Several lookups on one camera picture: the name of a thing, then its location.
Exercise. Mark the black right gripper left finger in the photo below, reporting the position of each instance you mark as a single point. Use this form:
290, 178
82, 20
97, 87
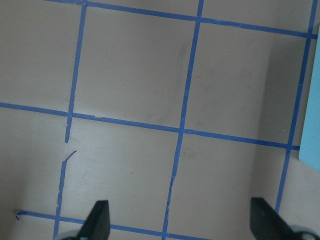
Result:
97, 225

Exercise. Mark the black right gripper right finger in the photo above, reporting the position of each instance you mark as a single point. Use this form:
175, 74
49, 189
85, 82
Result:
266, 224

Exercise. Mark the turquoise plastic bin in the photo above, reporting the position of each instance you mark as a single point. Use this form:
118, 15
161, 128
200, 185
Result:
309, 151

